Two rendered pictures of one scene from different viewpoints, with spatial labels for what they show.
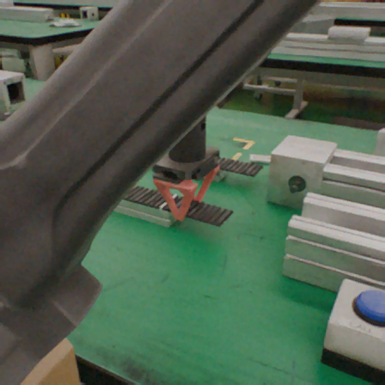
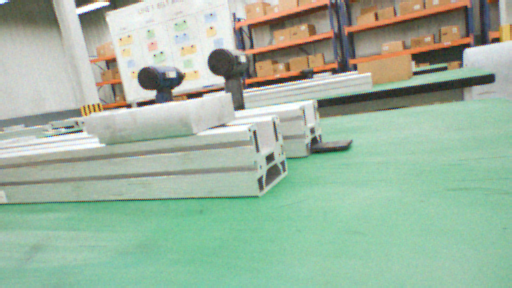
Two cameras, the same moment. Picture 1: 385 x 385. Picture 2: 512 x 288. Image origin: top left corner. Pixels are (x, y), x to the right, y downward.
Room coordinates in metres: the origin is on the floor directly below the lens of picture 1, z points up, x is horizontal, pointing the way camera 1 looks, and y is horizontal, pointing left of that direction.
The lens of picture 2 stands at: (-0.35, -0.82, 0.91)
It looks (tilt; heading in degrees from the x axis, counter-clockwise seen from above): 9 degrees down; 358
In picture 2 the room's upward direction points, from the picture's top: 10 degrees counter-clockwise
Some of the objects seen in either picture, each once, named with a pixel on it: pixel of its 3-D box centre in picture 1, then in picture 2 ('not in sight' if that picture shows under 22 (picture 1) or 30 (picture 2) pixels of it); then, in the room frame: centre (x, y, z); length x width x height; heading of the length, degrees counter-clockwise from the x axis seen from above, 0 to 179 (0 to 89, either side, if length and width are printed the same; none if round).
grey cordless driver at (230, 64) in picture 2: not in sight; (240, 96); (0.54, -0.83, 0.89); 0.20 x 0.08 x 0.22; 160
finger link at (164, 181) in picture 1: (183, 189); not in sight; (0.57, 0.01, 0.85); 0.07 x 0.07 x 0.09; 61
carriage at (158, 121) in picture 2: not in sight; (169, 127); (0.19, -0.72, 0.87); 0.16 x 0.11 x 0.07; 61
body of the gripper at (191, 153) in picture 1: (186, 143); not in sight; (0.58, 0.01, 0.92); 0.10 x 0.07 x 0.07; 151
